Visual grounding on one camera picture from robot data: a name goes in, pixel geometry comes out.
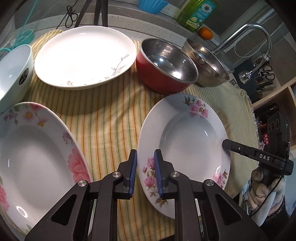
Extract white plate brown twigs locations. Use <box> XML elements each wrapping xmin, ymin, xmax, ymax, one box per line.
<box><xmin>34</xmin><ymin>26</ymin><xmax>137</xmax><ymax>90</ymax></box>

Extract white bowl teal outside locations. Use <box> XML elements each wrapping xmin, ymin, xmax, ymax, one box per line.
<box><xmin>0</xmin><ymin>45</ymin><xmax>34</xmax><ymax>113</ymax></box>

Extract black cable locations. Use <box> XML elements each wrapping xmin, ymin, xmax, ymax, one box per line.
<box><xmin>55</xmin><ymin>0</ymin><xmax>80</xmax><ymax>30</ymax></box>

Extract red steel bowl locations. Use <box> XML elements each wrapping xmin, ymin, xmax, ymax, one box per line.
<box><xmin>136</xmin><ymin>38</ymin><xmax>199</xmax><ymax>94</ymax></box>

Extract orange fruit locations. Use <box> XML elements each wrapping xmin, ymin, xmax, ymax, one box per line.
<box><xmin>198</xmin><ymin>27</ymin><xmax>213</xmax><ymax>40</ymax></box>

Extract yellow striped cloth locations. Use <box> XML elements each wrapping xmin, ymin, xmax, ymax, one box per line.
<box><xmin>4</xmin><ymin>29</ymin><xmax>260</xmax><ymax>241</ymax></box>

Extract blue ribbed cup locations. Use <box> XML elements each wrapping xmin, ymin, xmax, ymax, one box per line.
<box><xmin>137</xmin><ymin>0</ymin><xmax>169</xmax><ymax>14</ymax></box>

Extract floral plate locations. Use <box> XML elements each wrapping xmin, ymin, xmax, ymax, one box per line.
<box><xmin>137</xmin><ymin>93</ymin><xmax>231</xmax><ymax>218</ymax></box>
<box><xmin>1</xmin><ymin>102</ymin><xmax>93</xmax><ymax>240</ymax></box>

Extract green dish soap bottle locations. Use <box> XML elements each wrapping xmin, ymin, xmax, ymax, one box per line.
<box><xmin>177</xmin><ymin>0</ymin><xmax>217</xmax><ymax>32</ymax></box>

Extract black scissors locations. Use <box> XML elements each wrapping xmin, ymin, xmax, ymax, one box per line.
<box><xmin>256</xmin><ymin>64</ymin><xmax>275</xmax><ymax>89</ymax></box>

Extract chrome kitchen faucet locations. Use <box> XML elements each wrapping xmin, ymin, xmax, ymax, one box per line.
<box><xmin>212</xmin><ymin>23</ymin><xmax>273</xmax><ymax>61</ymax></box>

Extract teal round holder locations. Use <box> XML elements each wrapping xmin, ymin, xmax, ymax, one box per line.
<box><xmin>15</xmin><ymin>29</ymin><xmax>35</xmax><ymax>47</ymax></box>

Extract black tripod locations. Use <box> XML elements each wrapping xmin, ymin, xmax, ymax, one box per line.
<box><xmin>74</xmin><ymin>0</ymin><xmax>109</xmax><ymax>28</ymax></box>

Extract right gloved hand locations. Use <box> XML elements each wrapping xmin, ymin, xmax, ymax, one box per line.
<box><xmin>239</xmin><ymin>167</ymin><xmax>286</xmax><ymax>226</ymax></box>

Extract teal cable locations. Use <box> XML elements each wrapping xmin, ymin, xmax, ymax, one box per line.
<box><xmin>0</xmin><ymin>0</ymin><xmax>39</xmax><ymax>53</ymax></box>

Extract stainless steel bowl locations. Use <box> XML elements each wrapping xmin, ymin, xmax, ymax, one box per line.
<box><xmin>182</xmin><ymin>39</ymin><xmax>230</xmax><ymax>87</ymax></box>

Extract wooden shelf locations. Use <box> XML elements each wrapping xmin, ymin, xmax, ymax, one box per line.
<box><xmin>251</xmin><ymin>77</ymin><xmax>296</xmax><ymax>151</ymax></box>

